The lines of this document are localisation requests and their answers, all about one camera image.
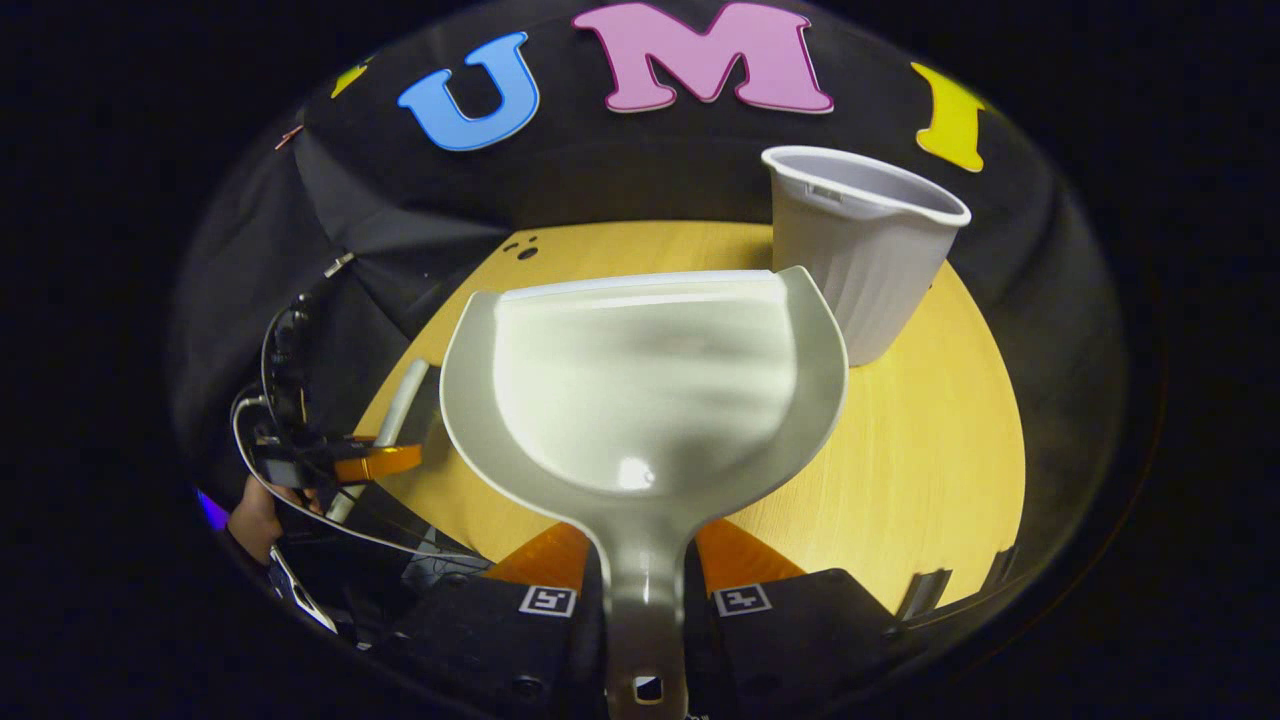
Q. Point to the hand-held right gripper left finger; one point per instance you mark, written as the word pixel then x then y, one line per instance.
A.
pixel 500 650

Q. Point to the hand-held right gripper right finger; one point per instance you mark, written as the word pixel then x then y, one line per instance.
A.
pixel 800 640

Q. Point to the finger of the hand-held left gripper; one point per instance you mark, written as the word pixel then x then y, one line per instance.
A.
pixel 385 463

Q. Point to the small white broom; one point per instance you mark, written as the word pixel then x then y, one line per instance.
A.
pixel 405 395

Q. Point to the white plastic dustpan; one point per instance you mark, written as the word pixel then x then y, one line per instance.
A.
pixel 650 380

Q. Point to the white ribbed garbage bin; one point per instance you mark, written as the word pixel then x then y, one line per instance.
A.
pixel 870 260

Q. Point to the black desk edge clamp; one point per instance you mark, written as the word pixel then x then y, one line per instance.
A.
pixel 922 593

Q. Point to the white edged dark device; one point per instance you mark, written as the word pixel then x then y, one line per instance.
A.
pixel 300 595

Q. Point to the white cloth clip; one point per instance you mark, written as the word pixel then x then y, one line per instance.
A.
pixel 339 264

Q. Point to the red cloth clip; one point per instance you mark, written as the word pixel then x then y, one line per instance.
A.
pixel 289 137

